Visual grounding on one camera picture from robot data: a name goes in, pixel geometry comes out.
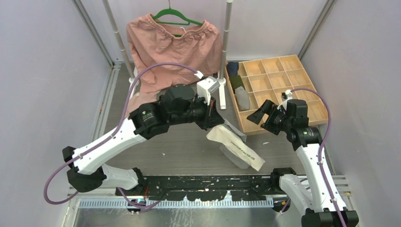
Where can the dark green rolled garment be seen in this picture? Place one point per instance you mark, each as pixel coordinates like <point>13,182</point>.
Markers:
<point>236,82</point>

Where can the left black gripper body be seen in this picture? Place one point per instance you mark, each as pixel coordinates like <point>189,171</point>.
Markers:
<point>198,112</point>

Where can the dark blue rolled garment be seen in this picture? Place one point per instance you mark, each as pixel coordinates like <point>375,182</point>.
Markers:
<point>232,68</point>

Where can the wooden compartment tray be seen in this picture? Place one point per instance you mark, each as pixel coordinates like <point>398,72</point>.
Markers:
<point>267,79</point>

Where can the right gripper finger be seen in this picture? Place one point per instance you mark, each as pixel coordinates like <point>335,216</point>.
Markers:
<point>269,107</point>
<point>257,116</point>

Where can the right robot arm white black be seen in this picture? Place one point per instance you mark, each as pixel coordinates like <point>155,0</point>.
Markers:
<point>320,204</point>

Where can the pink shorts on hanger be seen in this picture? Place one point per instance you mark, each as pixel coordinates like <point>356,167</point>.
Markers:
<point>168,47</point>

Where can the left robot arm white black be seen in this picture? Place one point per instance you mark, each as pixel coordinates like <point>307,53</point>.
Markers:
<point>88,170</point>

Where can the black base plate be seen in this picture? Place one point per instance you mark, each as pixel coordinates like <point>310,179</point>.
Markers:
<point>205,187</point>

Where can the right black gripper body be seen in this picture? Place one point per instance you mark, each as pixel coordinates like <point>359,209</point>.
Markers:
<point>278,121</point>

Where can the grey underwear cream waistband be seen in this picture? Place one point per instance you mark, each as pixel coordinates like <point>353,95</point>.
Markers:
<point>242,98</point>
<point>233,145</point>

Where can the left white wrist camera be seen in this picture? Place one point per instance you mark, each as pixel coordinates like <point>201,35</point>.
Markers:
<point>205,87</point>

